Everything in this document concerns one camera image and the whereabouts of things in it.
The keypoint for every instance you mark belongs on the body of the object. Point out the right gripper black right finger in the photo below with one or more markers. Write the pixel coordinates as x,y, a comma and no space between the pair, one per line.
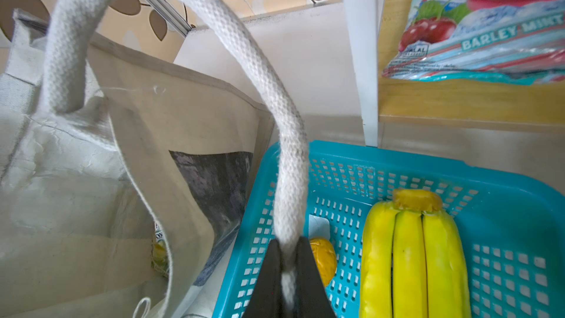
311,298

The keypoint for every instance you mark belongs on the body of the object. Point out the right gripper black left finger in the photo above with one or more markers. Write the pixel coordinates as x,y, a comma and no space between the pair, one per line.
267,300

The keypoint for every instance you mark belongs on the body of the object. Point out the white fabric grocery bag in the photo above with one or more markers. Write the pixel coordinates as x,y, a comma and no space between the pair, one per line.
99,142

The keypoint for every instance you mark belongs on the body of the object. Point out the green snack bag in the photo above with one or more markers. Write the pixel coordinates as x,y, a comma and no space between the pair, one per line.
160,259

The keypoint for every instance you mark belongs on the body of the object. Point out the teal candy bag lower shelf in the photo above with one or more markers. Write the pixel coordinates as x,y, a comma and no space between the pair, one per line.
518,42

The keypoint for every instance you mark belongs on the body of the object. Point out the yellow mango fruit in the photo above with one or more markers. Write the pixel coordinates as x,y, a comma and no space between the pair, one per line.
325,258

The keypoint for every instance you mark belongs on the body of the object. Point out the teal plastic basket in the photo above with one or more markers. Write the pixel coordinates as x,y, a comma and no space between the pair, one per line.
511,226

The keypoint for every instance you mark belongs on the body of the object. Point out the white wire shelf rack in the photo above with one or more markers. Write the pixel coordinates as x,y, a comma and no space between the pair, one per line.
374,26

